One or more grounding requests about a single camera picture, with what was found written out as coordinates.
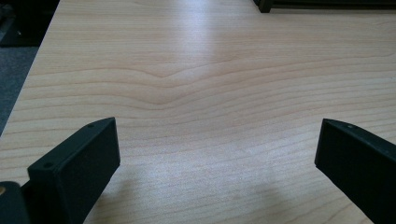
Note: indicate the black metal two-tier rack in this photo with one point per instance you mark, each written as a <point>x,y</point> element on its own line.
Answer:
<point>327,3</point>

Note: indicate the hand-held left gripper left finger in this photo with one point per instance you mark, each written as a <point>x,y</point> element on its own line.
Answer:
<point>77,174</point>

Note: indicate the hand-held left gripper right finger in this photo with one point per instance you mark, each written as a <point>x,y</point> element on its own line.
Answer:
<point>358,168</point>

